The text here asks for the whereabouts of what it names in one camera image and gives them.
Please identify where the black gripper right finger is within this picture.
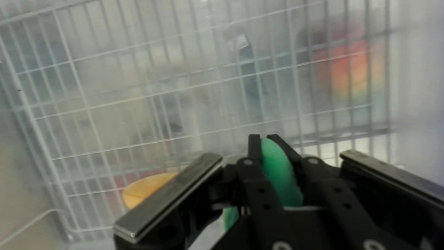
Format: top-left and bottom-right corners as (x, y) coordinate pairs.
(268, 133), (444, 250)

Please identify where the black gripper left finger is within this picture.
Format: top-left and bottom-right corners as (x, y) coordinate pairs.
(114, 133), (284, 250)

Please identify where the green plush toy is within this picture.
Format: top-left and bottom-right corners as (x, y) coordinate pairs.
(220, 136), (305, 233)

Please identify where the orange plush toy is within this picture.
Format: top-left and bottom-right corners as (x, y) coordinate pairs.
(122, 170), (179, 211)

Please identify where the rainbow coloured toy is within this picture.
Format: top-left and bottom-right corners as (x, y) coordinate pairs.
(316, 33), (387, 109)

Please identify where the clear plastic storage bin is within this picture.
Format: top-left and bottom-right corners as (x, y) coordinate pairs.
(0, 0), (444, 250)

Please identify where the metal wire shelf cart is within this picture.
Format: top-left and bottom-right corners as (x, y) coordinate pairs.
(0, 0), (399, 241)

